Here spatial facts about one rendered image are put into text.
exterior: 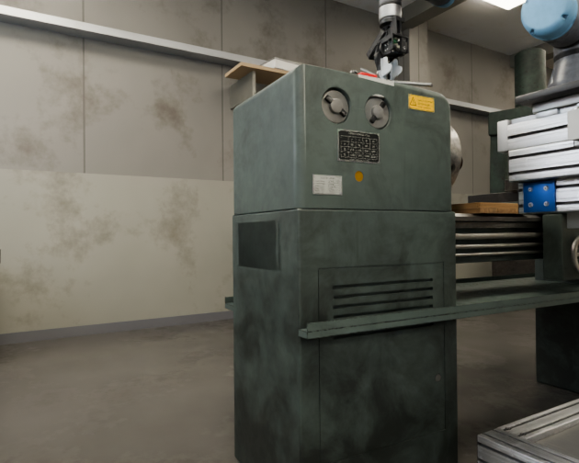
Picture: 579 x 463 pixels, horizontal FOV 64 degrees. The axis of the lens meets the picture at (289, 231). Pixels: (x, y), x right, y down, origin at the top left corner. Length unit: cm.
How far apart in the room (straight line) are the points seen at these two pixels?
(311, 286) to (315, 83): 56
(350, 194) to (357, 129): 19
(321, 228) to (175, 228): 303
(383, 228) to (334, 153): 27
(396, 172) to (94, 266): 306
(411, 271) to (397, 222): 16
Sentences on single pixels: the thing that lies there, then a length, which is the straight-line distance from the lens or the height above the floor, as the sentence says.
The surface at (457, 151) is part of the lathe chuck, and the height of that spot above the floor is 109.
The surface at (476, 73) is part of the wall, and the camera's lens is 709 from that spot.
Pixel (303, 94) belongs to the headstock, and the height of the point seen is 117.
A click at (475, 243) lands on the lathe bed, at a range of 189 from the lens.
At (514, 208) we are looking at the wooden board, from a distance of 199.
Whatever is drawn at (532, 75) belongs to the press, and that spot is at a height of 266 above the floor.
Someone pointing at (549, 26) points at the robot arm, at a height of 128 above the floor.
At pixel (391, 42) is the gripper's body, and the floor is 142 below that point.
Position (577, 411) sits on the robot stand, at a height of 23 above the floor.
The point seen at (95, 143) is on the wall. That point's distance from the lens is 415.
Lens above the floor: 79
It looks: level
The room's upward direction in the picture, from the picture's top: 1 degrees counter-clockwise
